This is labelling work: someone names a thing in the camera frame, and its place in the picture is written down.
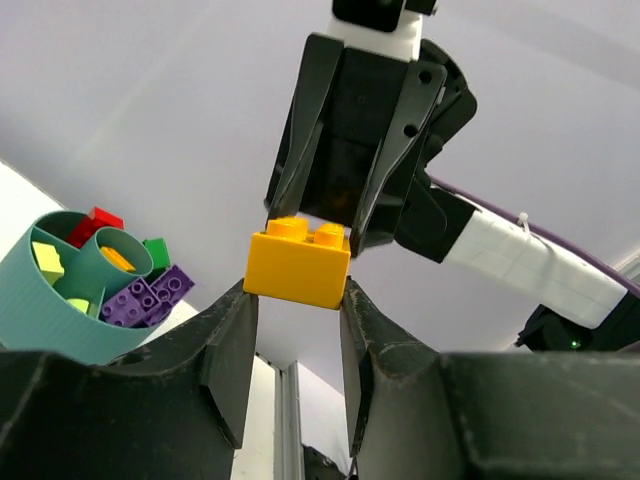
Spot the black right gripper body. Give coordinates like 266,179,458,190
269,39,477,250

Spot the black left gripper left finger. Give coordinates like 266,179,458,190
1,285,258,480

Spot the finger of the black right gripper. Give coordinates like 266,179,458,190
350,62,447,257
268,34,343,220

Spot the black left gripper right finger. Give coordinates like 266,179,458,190
340,281,639,479

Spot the lime rectangular lego brick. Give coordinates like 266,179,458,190
67,298,91,315

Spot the green lego with heart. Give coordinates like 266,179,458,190
142,237,172,272

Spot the yellow oval lego brick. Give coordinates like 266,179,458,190
100,246,136,272

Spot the small yellow square lego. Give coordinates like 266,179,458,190
243,216,351,310

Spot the lime curved lego brick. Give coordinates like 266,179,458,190
31,241,65,285

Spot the long red lego brick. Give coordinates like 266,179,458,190
66,206,124,248

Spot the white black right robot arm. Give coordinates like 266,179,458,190
265,34,639,351

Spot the teal round divided container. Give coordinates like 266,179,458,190
1,211,172,364

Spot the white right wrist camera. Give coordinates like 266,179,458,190
326,0,438,61

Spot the aluminium table edge rail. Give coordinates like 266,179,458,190
257,355,305,480

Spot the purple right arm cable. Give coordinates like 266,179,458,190
429,174,640,299

